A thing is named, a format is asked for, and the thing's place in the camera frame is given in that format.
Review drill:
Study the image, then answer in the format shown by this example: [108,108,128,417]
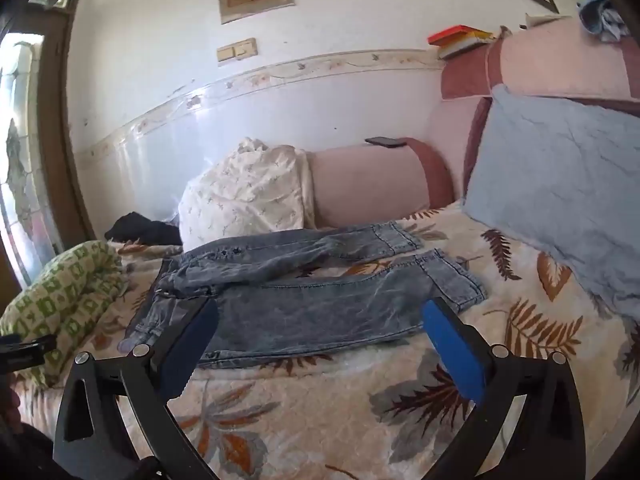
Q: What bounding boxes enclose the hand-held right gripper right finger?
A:
[420,296,587,480]

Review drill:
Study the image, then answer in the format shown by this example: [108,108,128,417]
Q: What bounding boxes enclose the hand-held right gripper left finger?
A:
[52,297,221,480]

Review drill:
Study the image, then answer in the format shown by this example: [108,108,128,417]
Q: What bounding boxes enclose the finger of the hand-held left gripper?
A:
[0,334,57,373]

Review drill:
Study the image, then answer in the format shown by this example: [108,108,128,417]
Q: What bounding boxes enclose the blue denim pants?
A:
[124,221,488,367]

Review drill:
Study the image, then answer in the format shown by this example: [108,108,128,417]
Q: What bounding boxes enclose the green checked rolled quilt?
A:
[0,240,130,388]

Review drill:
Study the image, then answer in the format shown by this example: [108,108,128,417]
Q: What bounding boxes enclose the black cloth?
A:
[104,212,183,247]

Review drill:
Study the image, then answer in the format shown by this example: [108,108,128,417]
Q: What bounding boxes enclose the leaf print blanket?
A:
[10,205,640,480]

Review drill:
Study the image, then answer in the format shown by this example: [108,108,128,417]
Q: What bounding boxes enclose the white leaf print pillow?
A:
[177,137,317,251]

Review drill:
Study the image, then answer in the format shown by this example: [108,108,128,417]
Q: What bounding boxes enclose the stained glass window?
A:
[0,32,96,286]

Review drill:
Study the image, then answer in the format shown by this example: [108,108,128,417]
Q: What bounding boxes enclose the light blue pillow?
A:
[462,84,640,322]

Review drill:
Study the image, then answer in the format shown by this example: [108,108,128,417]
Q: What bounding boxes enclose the cream book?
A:
[437,37,495,60]

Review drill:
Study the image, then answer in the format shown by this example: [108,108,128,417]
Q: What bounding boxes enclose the blue hanging clothes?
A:
[576,0,632,43]

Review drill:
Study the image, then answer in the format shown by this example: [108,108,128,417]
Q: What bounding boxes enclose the wooden door frame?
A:
[30,0,98,241]

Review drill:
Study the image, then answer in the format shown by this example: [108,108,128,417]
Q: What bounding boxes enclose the beige wall switch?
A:
[216,37,258,62]

